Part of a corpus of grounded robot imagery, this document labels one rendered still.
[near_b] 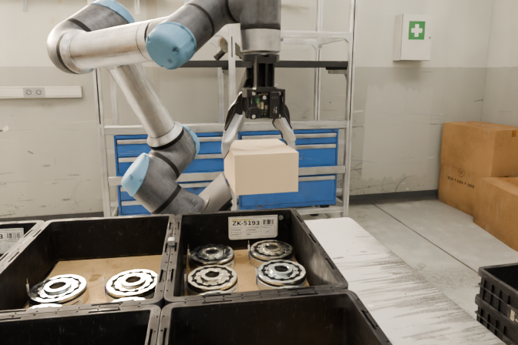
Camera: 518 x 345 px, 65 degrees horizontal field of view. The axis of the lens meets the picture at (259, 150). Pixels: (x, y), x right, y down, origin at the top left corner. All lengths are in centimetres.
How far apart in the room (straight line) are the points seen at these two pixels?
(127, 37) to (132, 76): 34
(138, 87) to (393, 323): 87
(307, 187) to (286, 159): 218
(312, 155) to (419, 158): 168
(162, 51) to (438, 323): 85
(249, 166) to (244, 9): 28
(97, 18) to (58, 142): 267
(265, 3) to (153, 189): 65
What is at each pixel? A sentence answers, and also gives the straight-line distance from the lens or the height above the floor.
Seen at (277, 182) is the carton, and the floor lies 107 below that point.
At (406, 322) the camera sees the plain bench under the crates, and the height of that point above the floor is 70.
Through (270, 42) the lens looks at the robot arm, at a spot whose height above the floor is 132.
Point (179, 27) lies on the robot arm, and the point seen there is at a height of 135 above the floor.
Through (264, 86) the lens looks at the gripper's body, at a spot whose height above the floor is 125.
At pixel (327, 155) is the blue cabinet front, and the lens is 292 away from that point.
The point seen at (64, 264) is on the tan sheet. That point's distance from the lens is 108.
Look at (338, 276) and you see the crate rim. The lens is 73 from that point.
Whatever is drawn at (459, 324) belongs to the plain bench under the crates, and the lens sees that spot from 111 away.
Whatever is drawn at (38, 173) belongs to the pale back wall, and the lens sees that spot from 377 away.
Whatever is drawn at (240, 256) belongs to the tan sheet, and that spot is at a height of 83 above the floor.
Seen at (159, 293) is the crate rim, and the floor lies 93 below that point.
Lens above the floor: 127
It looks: 11 degrees down
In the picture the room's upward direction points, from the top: straight up
